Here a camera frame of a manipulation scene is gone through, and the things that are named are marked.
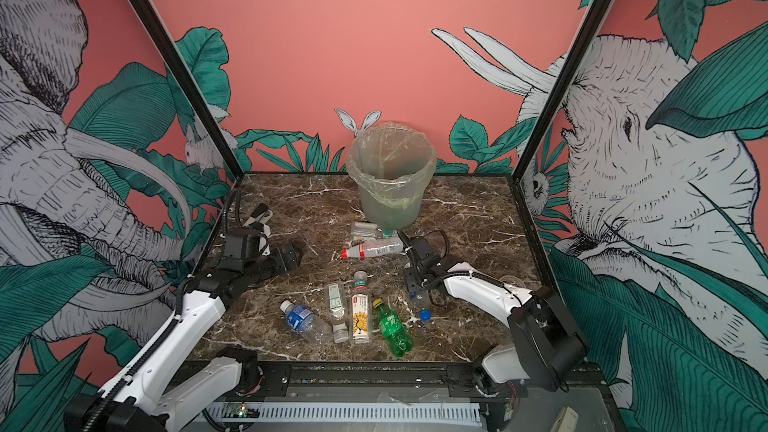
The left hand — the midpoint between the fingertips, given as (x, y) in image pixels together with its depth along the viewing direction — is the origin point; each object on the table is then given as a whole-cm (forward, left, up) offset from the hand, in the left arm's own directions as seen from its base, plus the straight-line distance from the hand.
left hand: (289, 252), depth 81 cm
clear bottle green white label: (-9, -12, -10) cm, 18 cm away
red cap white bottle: (+7, -26, -11) cm, 29 cm away
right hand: (-3, -34, -10) cm, 36 cm away
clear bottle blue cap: (-11, -36, -9) cm, 39 cm away
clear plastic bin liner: (+37, -30, -1) cm, 47 cm away
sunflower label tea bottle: (-14, -19, -9) cm, 25 cm away
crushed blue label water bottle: (-15, -4, -9) cm, 18 cm away
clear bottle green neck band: (+16, -21, -15) cm, 30 cm away
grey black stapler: (+22, +17, -12) cm, 30 cm away
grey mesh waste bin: (+19, -28, -10) cm, 35 cm away
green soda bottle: (-21, -29, -10) cm, 37 cm away
